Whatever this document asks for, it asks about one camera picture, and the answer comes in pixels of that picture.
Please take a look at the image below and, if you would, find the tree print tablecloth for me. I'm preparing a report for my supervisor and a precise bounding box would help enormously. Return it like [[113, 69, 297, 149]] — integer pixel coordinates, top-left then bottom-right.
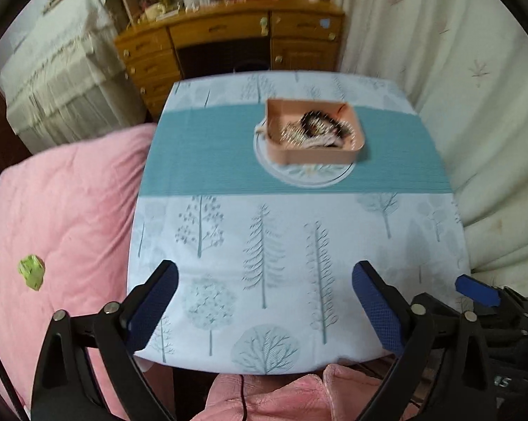
[[128, 71, 468, 374]]

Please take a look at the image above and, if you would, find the pink fleece clothing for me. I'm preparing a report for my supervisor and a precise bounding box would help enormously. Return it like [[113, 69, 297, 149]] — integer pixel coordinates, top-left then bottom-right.
[[195, 364, 381, 421]]

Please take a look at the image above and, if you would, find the black bead bracelet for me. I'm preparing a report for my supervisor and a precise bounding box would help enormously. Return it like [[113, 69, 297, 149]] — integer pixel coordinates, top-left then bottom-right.
[[299, 109, 353, 147]]

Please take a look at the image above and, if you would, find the green paper scrap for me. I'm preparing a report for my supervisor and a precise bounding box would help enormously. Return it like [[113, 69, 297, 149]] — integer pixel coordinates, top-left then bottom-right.
[[18, 255, 45, 291]]

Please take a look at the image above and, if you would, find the wooden desk with hutch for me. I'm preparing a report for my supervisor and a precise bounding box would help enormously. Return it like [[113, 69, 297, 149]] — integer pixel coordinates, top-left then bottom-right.
[[115, 0, 345, 120]]

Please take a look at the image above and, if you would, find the cream floral curtain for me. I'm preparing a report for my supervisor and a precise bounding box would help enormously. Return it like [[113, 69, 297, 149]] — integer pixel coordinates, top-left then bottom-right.
[[333, 0, 528, 296]]

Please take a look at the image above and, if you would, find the gold rhinestone hair comb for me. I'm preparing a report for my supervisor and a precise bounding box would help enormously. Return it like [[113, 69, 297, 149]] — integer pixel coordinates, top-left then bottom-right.
[[279, 121, 309, 147]]

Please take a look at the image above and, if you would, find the pink jewelry tray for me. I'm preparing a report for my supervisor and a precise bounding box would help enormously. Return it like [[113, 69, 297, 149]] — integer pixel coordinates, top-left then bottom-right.
[[255, 99, 365, 165]]

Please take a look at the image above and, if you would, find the lace covered furniture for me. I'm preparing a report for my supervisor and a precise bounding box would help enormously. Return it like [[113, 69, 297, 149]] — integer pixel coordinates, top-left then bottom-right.
[[1, 0, 147, 154]]

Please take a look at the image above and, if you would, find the white pearl bracelet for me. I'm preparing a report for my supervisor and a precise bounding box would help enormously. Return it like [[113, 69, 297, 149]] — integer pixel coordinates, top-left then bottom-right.
[[320, 118, 361, 151]]

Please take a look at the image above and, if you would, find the pink quilt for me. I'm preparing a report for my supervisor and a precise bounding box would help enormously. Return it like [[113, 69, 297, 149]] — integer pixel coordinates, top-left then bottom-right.
[[0, 123, 156, 405]]

